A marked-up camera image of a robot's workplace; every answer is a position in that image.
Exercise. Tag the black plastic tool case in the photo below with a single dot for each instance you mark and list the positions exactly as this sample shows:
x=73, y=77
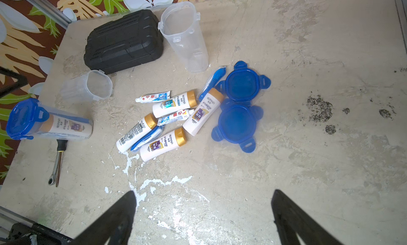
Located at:
x=130, y=41

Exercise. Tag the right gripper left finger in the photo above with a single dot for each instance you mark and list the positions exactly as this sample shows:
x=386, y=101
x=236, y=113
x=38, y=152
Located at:
x=114, y=226

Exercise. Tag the toothpaste tube top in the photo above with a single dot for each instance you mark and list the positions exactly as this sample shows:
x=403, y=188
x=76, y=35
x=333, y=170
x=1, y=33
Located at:
x=155, y=97

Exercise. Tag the white bottle upper horizontal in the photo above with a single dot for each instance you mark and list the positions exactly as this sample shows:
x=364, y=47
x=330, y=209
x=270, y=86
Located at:
x=183, y=101

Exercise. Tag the white bottle barcode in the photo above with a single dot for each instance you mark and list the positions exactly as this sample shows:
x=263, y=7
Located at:
x=142, y=128

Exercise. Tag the blue toothbrush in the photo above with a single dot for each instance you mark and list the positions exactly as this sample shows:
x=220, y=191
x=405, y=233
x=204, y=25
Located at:
x=149, y=137
x=212, y=81

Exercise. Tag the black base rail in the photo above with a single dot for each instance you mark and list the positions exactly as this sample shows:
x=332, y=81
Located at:
x=19, y=230

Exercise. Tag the toothpaste tube middle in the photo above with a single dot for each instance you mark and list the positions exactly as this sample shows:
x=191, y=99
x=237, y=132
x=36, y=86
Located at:
x=176, y=116

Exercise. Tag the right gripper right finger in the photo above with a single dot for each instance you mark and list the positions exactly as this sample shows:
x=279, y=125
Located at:
x=295, y=225

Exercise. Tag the white bottle purple label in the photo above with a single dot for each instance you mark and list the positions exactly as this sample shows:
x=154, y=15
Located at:
x=168, y=142

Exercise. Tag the toothpaste tube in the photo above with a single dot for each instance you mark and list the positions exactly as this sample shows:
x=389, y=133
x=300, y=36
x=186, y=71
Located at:
x=176, y=116
x=155, y=97

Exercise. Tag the blue lid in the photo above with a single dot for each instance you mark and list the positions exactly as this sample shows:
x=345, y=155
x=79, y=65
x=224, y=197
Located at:
x=243, y=84
x=25, y=119
x=237, y=124

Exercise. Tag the black yellow screwdriver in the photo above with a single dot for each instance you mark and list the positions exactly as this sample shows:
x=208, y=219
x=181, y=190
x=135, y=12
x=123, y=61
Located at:
x=61, y=148

